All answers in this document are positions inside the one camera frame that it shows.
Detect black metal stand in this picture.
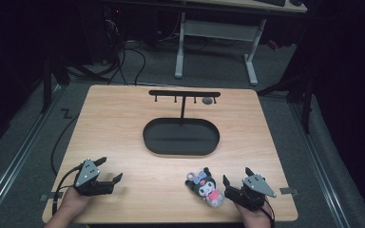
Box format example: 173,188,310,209
40,53,108,114
257,70,315,135

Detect white-legged desk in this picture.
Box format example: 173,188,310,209
167,0,308,86

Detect black hook rack with tray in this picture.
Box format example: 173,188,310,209
142,89,221,157

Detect person's right hand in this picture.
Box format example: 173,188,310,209
235,199,274,228

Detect black keyboard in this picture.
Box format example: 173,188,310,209
256,0,287,8

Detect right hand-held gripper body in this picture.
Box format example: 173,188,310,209
223,173,278,212

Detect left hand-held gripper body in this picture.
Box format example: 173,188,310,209
73,158,115,197

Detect black plush doll keychain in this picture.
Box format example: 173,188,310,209
184,166,225,209

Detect black cable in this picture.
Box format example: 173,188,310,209
50,113,81,177
51,166,84,217

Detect grey tape strip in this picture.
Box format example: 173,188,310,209
279,186,299,196
39,191,65,202

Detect person's left hand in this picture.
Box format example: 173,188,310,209
57,186,93,219

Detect bundle of black cables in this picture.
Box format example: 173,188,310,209
98,9,147,87

